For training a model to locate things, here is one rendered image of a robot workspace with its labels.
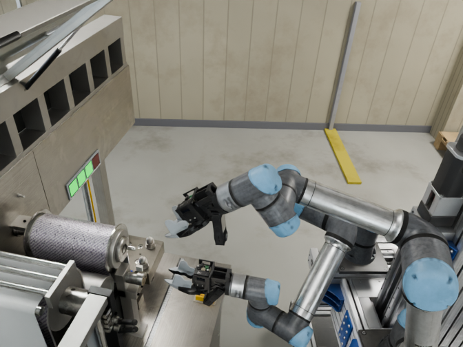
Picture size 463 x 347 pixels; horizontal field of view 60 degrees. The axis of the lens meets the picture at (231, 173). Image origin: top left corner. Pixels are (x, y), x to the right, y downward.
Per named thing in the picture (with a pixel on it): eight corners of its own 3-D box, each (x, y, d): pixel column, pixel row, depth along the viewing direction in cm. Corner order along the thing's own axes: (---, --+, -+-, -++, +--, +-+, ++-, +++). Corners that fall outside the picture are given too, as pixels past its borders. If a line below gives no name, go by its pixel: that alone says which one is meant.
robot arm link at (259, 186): (282, 199, 93) (262, 172, 90) (244, 215, 98) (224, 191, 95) (286, 180, 99) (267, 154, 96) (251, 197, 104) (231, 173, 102)
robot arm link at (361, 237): (371, 250, 168) (379, 227, 160) (341, 236, 174) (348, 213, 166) (381, 235, 176) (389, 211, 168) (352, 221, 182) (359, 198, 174)
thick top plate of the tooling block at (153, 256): (149, 284, 142) (148, 273, 139) (45, 264, 148) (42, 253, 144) (164, 252, 155) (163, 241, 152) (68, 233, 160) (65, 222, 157)
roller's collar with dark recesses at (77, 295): (85, 325, 92) (80, 308, 88) (61, 319, 93) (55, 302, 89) (98, 301, 97) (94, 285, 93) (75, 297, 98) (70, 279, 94)
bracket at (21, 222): (27, 232, 119) (26, 227, 117) (9, 228, 119) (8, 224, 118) (37, 221, 123) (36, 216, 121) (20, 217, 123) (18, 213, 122)
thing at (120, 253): (120, 241, 114) (130, 233, 121) (113, 240, 114) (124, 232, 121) (117, 266, 115) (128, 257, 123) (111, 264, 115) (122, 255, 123)
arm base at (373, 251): (368, 239, 187) (374, 224, 182) (379, 264, 175) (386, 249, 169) (337, 239, 187) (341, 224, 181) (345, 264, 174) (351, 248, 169)
